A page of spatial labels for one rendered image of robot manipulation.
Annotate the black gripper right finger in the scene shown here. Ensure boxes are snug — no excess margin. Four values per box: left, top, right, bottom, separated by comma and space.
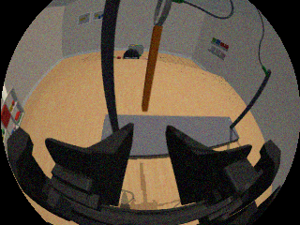
165, 125, 252, 205

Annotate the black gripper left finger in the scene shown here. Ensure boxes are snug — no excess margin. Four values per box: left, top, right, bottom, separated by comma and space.
45, 123, 134, 206

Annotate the grey loop with orange handle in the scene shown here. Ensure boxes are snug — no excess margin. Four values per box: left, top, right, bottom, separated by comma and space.
142, 0, 173, 112

